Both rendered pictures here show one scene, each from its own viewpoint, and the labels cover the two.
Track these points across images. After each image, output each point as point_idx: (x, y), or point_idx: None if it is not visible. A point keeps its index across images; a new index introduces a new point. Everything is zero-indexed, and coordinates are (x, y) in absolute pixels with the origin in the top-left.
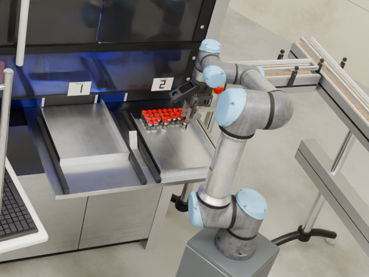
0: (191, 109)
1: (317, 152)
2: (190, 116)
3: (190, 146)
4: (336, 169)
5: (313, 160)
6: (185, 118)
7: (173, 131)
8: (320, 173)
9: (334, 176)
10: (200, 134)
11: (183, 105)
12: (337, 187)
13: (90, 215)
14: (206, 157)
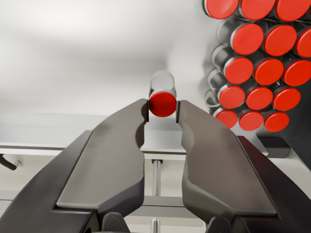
0: (72, 207)
1: (183, 222)
2: (75, 141)
3: (93, 78)
4: (151, 227)
5: (178, 213)
6: (140, 108)
7: (187, 47)
8: (162, 210)
9: (150, 219)
10: (146, 132)
11: (239, 147)
12: (136, 215)
13: None
14: (38, 106)
